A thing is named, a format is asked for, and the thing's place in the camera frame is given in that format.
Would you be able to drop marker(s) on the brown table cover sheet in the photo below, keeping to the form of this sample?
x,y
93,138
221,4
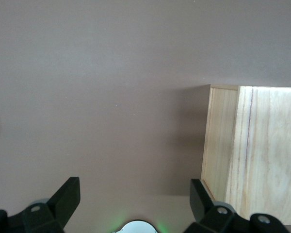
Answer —
x,y
87,97

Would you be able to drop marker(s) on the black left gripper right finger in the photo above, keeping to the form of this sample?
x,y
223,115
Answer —
x,y
201,204

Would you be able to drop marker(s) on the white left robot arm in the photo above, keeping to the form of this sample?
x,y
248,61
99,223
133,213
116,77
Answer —
x,y
137,228

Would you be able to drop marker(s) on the light wooden drawer cabinet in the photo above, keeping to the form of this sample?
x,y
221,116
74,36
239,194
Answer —
x,y
269,157

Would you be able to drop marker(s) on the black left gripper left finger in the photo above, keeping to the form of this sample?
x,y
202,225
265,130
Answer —
x,y
63,201

